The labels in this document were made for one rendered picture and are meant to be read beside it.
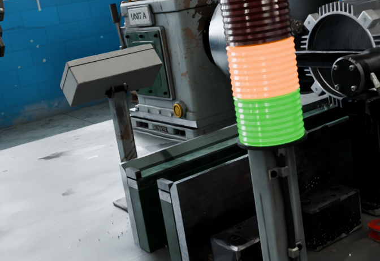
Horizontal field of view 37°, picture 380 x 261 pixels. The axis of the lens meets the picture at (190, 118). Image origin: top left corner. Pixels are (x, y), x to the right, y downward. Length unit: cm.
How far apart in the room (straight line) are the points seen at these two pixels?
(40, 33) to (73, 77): 560
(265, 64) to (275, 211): 14
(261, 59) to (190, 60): 88
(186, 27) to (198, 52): 7
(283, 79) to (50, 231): 65
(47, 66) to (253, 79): 614
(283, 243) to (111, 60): 56
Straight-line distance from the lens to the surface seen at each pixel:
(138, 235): 89
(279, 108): 49
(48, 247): 98
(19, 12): 651
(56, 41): 662
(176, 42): 136
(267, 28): 47
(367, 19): 99
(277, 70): 48
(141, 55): 103
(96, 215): 106
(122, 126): 103
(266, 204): 53
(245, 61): 48
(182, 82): 138
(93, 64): 99
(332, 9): 104
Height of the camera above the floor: 118
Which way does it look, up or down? 13 degrees down
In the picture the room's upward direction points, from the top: 9 degrees counter-clockwise
